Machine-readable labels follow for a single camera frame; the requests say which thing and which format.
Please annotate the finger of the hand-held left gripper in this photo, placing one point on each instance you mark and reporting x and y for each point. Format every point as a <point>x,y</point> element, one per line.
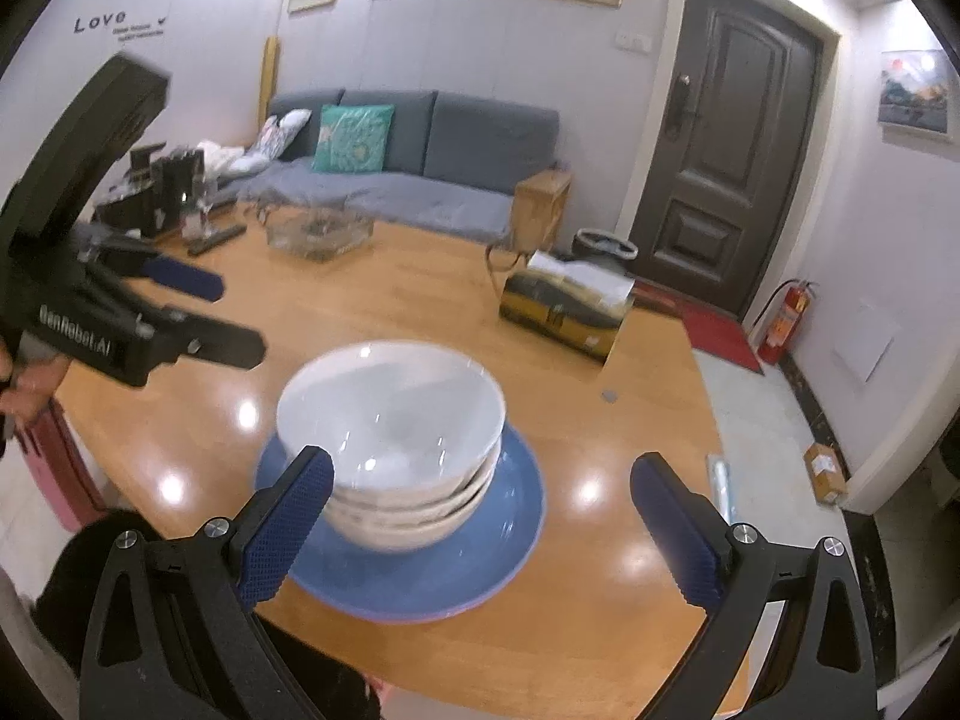
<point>184,277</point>
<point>217,341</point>

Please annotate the person's left hand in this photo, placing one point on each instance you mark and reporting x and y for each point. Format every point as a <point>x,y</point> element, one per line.
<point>34,386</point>

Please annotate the white patterned cushion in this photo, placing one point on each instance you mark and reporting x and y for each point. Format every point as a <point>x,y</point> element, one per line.
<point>281,133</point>

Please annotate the framed mountain picture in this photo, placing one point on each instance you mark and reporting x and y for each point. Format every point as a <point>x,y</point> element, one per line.
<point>915,94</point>

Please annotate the red door mat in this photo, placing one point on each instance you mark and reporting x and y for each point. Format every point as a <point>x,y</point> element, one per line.
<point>712,330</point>

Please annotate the white wall paper sheet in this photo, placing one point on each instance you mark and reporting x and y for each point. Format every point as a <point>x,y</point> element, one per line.
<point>870,341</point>

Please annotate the black remote control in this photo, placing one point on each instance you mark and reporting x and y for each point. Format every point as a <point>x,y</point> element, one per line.
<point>217,238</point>

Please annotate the wine glass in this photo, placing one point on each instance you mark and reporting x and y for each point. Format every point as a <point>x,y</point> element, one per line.
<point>206,202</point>

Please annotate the glass ashtray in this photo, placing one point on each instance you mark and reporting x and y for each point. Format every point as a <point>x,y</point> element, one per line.
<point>319,236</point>

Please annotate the cream bowl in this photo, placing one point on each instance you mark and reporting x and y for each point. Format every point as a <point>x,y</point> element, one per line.
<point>405,532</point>

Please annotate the small cardboard box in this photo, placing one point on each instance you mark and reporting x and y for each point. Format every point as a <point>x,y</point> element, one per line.
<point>825,472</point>

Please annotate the large white bowl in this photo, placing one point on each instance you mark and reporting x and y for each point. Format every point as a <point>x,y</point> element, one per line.
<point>390,420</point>

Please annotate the teal patterned cushion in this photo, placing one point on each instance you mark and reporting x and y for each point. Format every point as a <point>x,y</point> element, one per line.
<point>352,139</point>

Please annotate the black box set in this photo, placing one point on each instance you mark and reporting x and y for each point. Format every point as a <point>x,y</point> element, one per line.
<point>176,172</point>

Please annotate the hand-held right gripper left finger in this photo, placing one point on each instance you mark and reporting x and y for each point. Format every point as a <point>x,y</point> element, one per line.
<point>289,525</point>

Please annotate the blue plate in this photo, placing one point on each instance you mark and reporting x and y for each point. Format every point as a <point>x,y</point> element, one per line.
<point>480,540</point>

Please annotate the dark trash bin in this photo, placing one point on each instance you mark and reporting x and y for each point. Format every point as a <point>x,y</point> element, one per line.
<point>604,247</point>

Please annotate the black and gold tissue box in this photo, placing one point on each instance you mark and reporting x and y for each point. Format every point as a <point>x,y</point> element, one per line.
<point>562,315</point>

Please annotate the red fire extinguisher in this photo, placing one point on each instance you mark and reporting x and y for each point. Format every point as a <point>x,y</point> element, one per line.
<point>787,322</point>

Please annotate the wooden pole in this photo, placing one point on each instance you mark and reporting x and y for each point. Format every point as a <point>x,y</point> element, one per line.
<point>268,75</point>

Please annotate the packaged toothbrush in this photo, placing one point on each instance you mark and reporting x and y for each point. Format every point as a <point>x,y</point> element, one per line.
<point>721,484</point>

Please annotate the white fluffy garment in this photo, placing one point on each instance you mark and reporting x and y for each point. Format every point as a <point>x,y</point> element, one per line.
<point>22,652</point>

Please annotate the white cloth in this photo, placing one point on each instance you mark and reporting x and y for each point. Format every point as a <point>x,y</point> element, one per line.
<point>225,157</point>

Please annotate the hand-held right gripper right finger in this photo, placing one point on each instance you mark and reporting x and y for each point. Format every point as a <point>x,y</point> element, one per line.
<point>675,532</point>

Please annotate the pink stool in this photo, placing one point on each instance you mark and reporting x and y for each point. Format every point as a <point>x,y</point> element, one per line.
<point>60,457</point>

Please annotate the black wall lettering decal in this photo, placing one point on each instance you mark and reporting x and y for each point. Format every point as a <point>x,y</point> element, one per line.
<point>101,21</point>

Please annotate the dark brown door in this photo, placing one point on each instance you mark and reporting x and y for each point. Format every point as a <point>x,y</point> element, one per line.
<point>735,127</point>

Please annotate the brown eyeglasses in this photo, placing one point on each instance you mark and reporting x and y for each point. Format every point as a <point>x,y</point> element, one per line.
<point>489,259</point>

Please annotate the grey sofa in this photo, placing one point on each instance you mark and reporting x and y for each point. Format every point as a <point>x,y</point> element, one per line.
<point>487,135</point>

